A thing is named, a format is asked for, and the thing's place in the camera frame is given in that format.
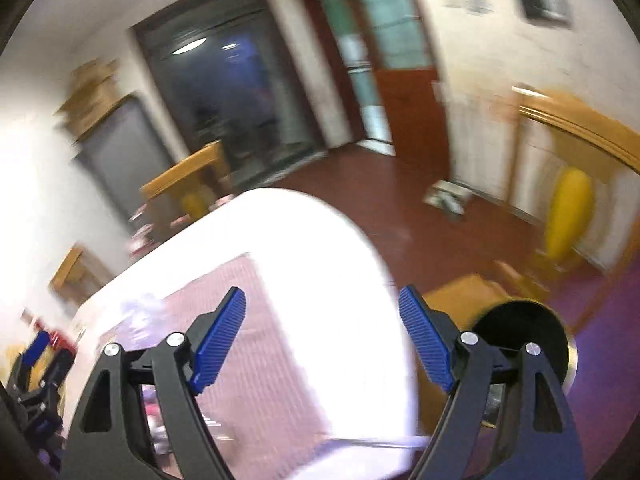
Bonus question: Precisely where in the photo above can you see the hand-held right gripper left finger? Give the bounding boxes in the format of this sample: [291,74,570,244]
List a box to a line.
[62,286,247,480]

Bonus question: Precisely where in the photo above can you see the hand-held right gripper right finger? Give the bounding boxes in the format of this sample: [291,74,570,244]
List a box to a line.
[398,285,587,480]

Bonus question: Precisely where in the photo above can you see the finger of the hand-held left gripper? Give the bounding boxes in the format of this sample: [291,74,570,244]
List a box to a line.
[10,331,51,392]
[42,347,76,392]

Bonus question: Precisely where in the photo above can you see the red white striped cloth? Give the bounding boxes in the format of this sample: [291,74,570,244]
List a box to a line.
[100,252,331,480]

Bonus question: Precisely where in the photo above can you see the wooden dining chair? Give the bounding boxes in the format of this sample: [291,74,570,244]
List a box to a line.
[50,244,116,318]
[140,140,233,241]

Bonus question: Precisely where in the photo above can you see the black round disc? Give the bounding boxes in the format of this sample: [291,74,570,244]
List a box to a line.
[472,300,578,396]

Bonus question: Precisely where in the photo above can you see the pink toy tricycle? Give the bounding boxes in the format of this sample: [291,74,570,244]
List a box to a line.
[127,222,163,261]

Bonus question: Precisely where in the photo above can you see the small yellow object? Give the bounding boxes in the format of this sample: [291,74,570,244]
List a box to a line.
[180,190,208,218]

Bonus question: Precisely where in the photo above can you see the tall yellow object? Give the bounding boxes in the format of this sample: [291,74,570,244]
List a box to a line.
[542,167,596,263]

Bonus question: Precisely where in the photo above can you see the grey refrigerator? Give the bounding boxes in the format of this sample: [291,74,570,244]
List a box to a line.
[70,92,176,221]

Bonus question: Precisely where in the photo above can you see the red-brown wooden glazed door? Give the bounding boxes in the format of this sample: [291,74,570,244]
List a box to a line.
[299,0,453,158]

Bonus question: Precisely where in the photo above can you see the dark glass sliding door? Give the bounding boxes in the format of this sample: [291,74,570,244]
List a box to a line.
[131,0,331,186]

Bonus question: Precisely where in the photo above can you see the brown cardboard box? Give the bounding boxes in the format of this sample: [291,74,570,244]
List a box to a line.
[55,57,126,136]

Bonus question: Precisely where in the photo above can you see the wooden armchair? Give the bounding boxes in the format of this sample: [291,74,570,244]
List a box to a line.
[492,85,640,333]

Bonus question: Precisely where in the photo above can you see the wall paper notes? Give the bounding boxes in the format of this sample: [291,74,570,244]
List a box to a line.
[440,0,493,16]

